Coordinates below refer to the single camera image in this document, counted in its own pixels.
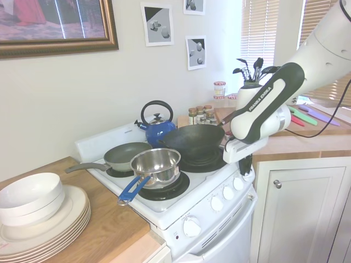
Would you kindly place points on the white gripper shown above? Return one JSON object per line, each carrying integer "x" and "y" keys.
{"x": 241, "y": 150}

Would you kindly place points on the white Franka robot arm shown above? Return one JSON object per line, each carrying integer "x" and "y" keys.
{"x": 315, "y": 49}

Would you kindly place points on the white electric stove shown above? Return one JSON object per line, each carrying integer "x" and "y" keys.
{"x": 170, "y": 202}

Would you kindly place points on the black coil burner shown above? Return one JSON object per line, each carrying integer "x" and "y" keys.
{"x": 175, "y": 191}
{"x": 115, "y": 173}
{"x": 211, "y": 162}

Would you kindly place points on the silver cabinet knob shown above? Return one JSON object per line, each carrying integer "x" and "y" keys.
{"x": 277, "y": 184}

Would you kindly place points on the red knife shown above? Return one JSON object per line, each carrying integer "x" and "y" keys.
{"x": 298, "y": 121}

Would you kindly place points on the red lid glass jar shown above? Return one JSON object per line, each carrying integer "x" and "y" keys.
{"x": 218, "y": 99}
{"x": 219, "y": 88}
{"x": 232, "y": 97}

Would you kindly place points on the white cabinet door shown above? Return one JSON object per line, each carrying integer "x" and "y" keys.
{"x": 301, "y": 213}

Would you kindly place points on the green knife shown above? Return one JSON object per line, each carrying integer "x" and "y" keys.
{"x": 304, "y": 117}

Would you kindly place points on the wooden cutting board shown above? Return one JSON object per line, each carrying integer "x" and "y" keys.
{"x": 315, "y": 127}

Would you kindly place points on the green utensil holder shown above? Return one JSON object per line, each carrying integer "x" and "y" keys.
{"x": 251, "y": 84}

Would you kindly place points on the large white oven knob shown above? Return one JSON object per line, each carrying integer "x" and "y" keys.
{"x": 192, "y": 227}

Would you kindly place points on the purple knife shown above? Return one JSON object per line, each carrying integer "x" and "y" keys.
{"x": 319, "y": 115}

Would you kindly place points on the black tongs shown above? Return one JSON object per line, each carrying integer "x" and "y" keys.
{"x": 258, "y": 68}

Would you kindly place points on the black ladle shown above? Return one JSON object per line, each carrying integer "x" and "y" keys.
{"x": 270, "y": 70}

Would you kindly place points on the black slotted spatula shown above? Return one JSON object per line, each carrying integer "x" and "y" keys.
{"x": 244, "y": 65}

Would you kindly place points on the medium grey shapes print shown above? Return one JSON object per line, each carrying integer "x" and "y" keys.
{"x": 196, "y": 53}

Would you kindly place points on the grey frying pan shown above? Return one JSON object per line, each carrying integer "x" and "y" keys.
{"x": 123, "y": 156}

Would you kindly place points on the narrow wooden window blind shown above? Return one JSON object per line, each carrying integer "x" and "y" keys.
{"x": 259, "y": 27}

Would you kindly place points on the wide wooden window blind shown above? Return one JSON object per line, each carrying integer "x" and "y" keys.
{"x": 310, "y": 16}

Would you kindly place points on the large grey shapes print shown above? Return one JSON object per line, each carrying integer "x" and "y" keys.
{"x": 157, "y": 27}

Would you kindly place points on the small grey shapes print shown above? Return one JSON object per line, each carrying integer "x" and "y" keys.
{"x": 194, "y": 6}

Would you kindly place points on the cream dinner plate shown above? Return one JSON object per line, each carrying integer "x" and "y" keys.
{"x": 75, "y": 202}
{"x": 27, "y": 252}
{"x": 27, "y": 249}
{"x": 27, "y": 246}
{"x": 27, "y": 255}
{"x": 27, "y": 243}

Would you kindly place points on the white ceramic bowl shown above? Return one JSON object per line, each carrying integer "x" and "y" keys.
{"x": 44, "y": 213}
{"x": 27, "y": 191}

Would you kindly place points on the gold framed painting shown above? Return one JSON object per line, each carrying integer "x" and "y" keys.
{"x": 55, "y": 22}

